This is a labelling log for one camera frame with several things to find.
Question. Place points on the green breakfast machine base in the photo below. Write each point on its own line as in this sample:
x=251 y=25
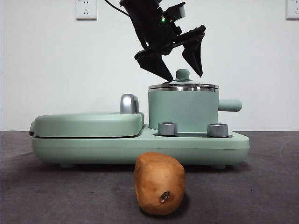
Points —
x=93 y=151

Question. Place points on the glass lid with green knob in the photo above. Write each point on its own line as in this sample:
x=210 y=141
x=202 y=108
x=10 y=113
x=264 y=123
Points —
x=182 y=74

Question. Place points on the brown potato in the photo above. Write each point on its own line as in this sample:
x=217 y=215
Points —
x=158 y=182

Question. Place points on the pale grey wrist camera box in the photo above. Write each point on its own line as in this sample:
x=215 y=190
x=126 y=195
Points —
x=180 y=11

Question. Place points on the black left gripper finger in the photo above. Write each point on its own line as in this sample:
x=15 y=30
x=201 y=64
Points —
x=154 y=64
x=195 y=56

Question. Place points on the silver control dial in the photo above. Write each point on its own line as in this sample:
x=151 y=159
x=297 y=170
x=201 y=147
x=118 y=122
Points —
x=167 y=129
x=218 y=130

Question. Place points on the white wall socket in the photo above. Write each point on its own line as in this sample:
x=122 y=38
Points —
x=293 y=9
x=86 y=9

